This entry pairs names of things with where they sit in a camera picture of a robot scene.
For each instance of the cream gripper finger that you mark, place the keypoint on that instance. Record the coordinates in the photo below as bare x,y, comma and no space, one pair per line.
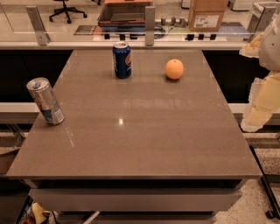
263,101
251,50

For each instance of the orange fruit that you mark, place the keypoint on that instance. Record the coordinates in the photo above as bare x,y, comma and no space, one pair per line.
174,69

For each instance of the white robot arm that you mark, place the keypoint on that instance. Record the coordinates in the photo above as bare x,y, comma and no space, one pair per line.
269,50

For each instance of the blue pepsi can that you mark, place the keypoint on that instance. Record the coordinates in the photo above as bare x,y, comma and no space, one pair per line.
122,59

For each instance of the silver redbull can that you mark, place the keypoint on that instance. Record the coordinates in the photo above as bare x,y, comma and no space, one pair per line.
42,93

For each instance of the cardboard box with label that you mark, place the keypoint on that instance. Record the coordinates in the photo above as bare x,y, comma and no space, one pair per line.
206,15

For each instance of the grey metal tray box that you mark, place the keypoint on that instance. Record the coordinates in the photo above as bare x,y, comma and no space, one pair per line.
115,12

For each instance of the grey table drawer unit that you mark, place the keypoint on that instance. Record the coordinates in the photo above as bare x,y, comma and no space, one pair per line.
140,205

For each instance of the black office chair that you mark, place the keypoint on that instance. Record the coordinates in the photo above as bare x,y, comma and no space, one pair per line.
66,10

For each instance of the yellow item under table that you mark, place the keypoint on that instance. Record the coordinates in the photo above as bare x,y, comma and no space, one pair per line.
39,213

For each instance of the right metal glass post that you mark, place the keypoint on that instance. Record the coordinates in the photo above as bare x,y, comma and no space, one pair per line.
261,18

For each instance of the metal glass post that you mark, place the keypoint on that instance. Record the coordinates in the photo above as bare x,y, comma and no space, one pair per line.
149,25
38,25
261,18

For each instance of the middle metal glass post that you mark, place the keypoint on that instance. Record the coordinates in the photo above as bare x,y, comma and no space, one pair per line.
149,25

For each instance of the left metal glass post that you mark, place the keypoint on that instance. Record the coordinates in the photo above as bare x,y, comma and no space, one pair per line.
38,25

